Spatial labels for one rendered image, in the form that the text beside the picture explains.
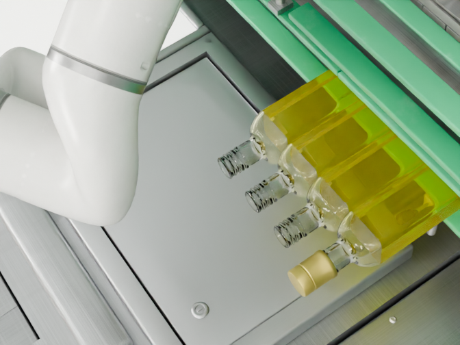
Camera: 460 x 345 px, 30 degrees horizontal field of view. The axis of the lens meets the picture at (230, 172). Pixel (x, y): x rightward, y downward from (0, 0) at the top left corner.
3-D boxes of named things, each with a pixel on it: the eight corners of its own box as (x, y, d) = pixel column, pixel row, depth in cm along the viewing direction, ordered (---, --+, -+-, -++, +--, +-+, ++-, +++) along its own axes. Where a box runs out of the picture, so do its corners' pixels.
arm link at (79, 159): (12, 33, 66) (-50, 202, 68) (176, 99, 68) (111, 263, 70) (40, 32, 80) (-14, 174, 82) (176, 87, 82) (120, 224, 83)
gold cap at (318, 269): (339, 282, 95) (308, 303, 94) (321, 263, 98) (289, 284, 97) (335, 262, 93) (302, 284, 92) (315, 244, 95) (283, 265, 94)
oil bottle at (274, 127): (378, 63, 113) (244, 146, 108) (380, 35, 108) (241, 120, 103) (406, 90, 110) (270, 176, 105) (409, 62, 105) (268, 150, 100)
